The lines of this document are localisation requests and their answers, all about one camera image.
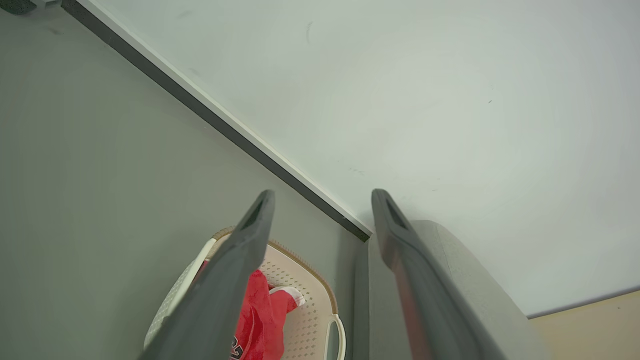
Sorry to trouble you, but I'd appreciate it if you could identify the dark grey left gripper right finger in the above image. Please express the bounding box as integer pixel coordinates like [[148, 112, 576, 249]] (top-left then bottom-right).
[[370, 188, 497, 360]]

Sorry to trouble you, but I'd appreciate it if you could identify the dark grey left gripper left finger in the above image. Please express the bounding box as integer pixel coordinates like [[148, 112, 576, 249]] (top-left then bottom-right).
[[139, 189, 276, 360]]

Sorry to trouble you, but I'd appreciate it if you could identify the red basketball jersey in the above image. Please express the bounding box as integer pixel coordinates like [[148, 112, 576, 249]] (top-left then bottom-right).
[[229, 260, 306, 360]]

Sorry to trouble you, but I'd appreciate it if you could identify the grey fabric couch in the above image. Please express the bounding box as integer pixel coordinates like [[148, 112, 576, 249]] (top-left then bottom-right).
[[352, 220, 553, 360]]

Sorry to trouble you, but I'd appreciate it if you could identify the beige perforated laundry basket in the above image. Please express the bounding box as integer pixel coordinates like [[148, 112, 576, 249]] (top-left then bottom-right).
[[143, 226, 347, 360]]

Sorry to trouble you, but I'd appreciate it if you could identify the dark blurry object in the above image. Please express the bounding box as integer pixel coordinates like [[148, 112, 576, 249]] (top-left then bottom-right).
[[0, 0, 37, 15]]

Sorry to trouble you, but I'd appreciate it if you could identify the dark grey wall baseboard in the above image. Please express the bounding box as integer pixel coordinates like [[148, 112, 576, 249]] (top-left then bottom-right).
[[61, 0, 372, 243]]

